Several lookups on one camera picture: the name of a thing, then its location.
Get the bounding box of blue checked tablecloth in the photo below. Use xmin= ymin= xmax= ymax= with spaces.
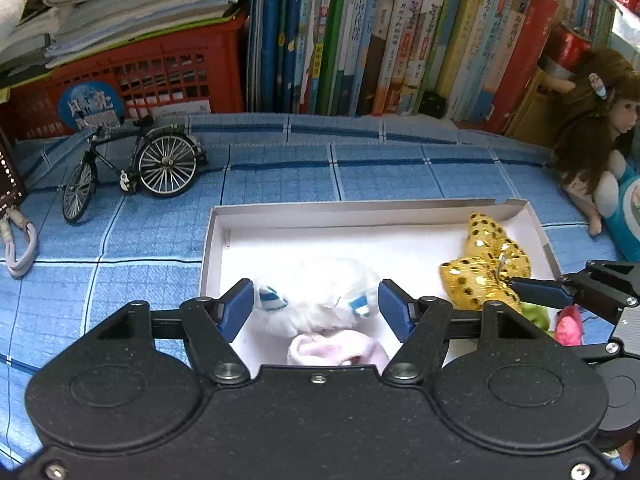
xmin=0 ymin=112 xmax=640 ymax=467

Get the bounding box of stack of notebooks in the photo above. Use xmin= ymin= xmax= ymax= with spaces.
xmin=0 ymin=0 xmax=252 ymax=69

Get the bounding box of pink sock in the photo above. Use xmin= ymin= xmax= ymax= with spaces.
xmin=287 ymin=329 xmax=391 ymax=369

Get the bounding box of blue cat plush toy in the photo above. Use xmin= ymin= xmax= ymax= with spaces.
xmin=592 ymin=152 xmax=640 ymax=257

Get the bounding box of row of books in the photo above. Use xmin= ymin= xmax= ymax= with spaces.
xmin=247 ymin=0 xmax=617 ymax=137

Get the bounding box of white cardboard box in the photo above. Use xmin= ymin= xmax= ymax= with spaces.
xmin=199 ymin=198 xmax=564 ymax=367

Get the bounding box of gold sequin bow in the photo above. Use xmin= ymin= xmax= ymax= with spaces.
xmin=438 ymin=212 xmax=532 ymax=316

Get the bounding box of miniature black bicycle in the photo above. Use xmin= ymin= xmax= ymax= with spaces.
xmin=61 ymin=115 xmax=209 ymax=225

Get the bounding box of red shiny canister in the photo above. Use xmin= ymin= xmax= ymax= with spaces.
xmin=549 ymin=22 xmax=594 ymax=74

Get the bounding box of white plush toy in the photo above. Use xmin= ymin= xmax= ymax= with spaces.
xmin=251 ymin=257 xmax=384 ymax=339

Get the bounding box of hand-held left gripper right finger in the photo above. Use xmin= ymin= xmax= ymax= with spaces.
xmin=378 ymin=280 xmax=556 ymax=386

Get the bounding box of brown-haired doll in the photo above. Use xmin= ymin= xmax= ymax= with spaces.
xmin=539 ymin=48 xmax=640 ymax=237

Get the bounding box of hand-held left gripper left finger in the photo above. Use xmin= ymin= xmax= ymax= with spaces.
xmin=85 ymin=278 xmax=256 ymax=386

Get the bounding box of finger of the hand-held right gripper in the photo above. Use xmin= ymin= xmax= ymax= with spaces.
xmin=509 ymin=259 xmax=640 ymax=324
xmin=571 ymin=341 xmax=626 ymax=367

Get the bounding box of small black box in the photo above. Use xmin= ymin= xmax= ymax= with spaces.
xmin=417 ymin=90 xmax=446 ymax=121

